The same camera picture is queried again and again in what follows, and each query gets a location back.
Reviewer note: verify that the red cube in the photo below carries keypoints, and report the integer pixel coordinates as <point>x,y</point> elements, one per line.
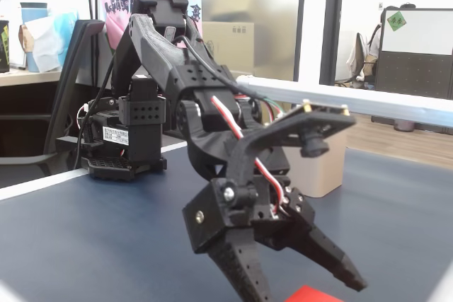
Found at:
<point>311,295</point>

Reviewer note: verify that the beige square metal container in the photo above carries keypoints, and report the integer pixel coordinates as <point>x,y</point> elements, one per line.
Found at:
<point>318,174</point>

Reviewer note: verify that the small pink bin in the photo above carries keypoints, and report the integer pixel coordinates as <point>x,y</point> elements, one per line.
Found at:
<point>403,126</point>

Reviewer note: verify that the silver metal table railing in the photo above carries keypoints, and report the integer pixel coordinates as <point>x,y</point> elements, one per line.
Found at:
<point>354,98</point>

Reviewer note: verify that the small cardboard box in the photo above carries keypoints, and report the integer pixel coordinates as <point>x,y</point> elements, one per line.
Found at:
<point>226,47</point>

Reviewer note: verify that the office chair with white cloth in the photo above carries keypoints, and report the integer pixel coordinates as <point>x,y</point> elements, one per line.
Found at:
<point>361,58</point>

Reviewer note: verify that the black and white cubicle partition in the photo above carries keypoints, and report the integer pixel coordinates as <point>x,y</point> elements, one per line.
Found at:
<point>414,68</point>

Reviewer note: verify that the black pillar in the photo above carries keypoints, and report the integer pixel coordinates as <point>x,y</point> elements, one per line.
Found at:
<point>332,22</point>

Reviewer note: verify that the wooden desk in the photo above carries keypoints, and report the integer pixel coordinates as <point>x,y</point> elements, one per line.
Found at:
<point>21,77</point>

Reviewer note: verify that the green diamond sticker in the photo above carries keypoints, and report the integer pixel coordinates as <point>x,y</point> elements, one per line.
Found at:
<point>396,21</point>

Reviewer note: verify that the white plastic bag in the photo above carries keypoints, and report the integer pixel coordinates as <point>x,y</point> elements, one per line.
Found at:
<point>49,40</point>

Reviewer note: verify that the black box with green print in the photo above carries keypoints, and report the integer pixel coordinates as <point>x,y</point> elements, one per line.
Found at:
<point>4,47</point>

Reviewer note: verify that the gripper camera on black mount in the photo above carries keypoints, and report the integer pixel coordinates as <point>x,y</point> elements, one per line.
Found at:
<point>318,125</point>

